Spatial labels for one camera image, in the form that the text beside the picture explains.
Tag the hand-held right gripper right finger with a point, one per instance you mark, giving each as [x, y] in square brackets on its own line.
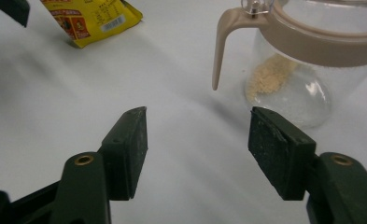
[280, 155]

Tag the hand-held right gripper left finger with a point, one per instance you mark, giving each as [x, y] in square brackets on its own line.
[122, 161]

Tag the yellow seasoning packet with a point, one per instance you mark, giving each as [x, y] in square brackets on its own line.
[91, 18]

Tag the glass jar with beige lid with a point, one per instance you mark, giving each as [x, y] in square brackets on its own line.
[312, 43]

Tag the light brown powder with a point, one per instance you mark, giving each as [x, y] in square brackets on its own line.
[270, 79]

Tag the white table mat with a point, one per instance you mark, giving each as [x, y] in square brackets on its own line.
[178, 81]

